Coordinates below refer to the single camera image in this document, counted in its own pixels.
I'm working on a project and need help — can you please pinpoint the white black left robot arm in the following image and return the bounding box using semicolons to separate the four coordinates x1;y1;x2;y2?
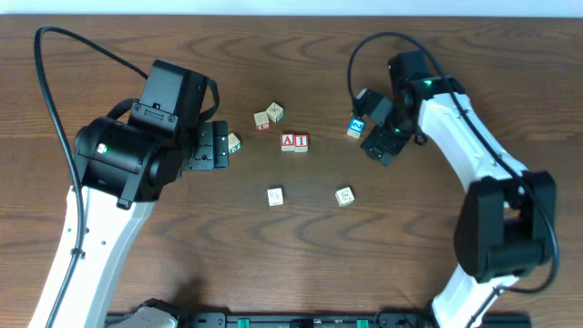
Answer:
29;60;229;327

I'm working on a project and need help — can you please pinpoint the wooden block green side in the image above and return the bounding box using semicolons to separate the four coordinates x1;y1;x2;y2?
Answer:
335;187;355;207

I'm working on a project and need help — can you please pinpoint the black camera cable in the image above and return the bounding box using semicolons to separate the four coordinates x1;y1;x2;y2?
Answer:
33;25;149;328
346;31;561;328

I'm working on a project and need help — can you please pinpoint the wooden block engraved zero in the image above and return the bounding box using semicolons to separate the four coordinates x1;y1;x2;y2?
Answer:
228;133;241;154

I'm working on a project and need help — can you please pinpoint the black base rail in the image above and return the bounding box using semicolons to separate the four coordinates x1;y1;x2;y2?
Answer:
104;311;532;328

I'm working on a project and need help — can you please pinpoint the wooden dragonfly picture block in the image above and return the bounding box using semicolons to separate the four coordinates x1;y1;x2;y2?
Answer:
266;102;284;123

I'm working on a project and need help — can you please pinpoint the red letter I block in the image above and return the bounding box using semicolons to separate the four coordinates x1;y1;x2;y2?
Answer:
294;134;309;152

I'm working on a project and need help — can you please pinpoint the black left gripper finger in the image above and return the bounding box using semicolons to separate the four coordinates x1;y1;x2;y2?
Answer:
213;144;230;169
213;120;229;145

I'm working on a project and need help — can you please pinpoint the black right camera cable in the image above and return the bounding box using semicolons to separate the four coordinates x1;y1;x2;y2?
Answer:
346;31;561;328

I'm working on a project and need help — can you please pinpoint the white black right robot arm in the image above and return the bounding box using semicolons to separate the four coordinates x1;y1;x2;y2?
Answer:
353;50;558;327

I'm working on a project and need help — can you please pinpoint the blue number 2 block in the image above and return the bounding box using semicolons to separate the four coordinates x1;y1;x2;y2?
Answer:
347;118;365;138

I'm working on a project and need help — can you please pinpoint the white block blue engraving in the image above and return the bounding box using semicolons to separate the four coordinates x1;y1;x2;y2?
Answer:
267;188;284;207

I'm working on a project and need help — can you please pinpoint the red letter A block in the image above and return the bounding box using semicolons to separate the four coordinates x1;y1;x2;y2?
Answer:
281;133;295;151

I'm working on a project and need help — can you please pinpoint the black left camera cable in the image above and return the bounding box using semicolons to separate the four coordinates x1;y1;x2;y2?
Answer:
33;25;149;328

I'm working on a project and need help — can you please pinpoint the wooden block engraved five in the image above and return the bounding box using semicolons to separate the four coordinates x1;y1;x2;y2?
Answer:
253;111;270;130

